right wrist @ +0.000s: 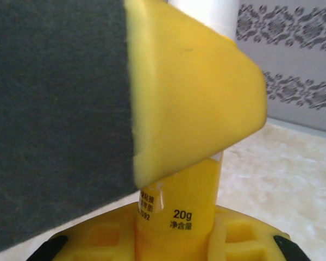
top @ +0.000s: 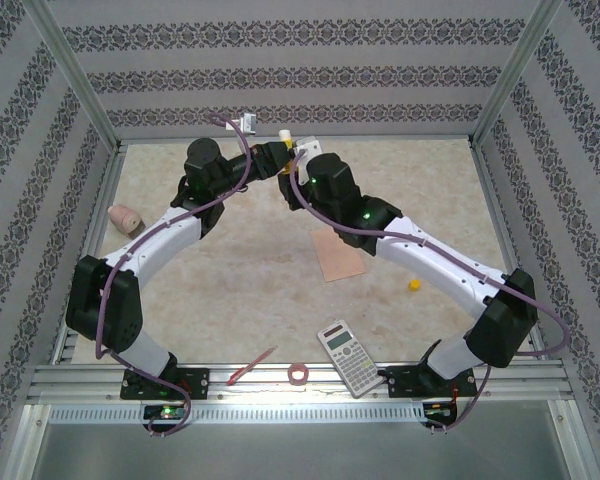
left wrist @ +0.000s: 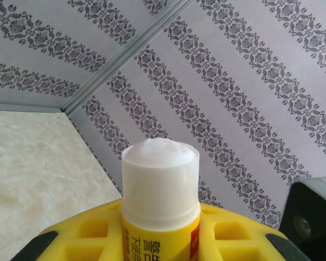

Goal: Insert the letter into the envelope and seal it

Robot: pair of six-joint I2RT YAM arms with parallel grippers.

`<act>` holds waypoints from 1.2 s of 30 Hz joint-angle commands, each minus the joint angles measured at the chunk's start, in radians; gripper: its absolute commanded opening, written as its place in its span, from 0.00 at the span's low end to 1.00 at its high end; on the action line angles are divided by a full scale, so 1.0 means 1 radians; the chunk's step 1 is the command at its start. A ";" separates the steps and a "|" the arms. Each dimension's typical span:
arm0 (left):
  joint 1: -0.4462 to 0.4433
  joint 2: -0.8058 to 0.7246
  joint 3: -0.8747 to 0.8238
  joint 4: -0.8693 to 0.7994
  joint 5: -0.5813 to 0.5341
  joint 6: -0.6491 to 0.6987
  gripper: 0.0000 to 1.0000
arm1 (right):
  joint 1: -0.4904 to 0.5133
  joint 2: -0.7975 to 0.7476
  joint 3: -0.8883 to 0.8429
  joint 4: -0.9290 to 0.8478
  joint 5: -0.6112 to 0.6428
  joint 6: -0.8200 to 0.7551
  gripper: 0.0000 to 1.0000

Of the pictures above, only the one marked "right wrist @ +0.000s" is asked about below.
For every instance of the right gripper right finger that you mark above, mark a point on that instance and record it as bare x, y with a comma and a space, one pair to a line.
247, 242

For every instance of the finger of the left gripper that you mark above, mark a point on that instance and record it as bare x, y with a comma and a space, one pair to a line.
70, 108

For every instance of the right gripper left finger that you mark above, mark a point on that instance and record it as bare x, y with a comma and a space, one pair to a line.
97, 239

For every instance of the yellow glue stick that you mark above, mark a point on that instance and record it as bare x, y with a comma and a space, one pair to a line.
190, 190

